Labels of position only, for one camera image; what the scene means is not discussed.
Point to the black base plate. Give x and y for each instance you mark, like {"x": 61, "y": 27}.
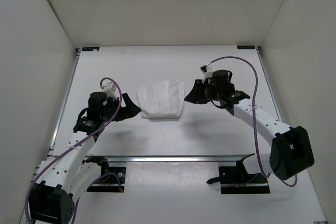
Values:
{"x": 112, "y": 183}
{"x": 233, "y": 182}

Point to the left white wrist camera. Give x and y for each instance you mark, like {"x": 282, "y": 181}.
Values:
{"x": 109, "y": 89}

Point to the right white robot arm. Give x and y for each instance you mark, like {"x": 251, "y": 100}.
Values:
{"x": 290, "y": 148}

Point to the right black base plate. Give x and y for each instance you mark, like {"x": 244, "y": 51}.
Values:
{"x": 233, "y": 182}

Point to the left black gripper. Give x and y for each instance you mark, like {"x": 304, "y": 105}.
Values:
{"x": 131, "y": 109}

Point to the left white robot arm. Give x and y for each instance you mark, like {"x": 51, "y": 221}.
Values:
{"x": 61, "y": 183}

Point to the white pleated skirt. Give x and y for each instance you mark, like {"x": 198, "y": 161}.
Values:
{"x": 161, "y": 100}

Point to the aluminium front rail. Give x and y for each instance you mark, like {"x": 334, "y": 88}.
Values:
{"x": 174, "y": 159}

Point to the left blue corner label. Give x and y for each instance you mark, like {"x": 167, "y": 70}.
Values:
{"x": 90, "y": 49}

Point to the blue corner label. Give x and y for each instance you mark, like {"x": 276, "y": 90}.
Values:
{"x": 90, "y": 49}
{"x": 245, "y": 47}

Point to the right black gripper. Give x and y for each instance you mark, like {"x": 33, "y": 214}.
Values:
{"x": 195, "y": 96}

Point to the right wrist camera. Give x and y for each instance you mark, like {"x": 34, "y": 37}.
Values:
{"x": 207, "y": 72}

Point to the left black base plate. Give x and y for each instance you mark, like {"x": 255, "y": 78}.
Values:
{"x": 112, "y": 183}

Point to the right blue corner label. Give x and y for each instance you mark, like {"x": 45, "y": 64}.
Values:
{"x": 245, "y": 47}

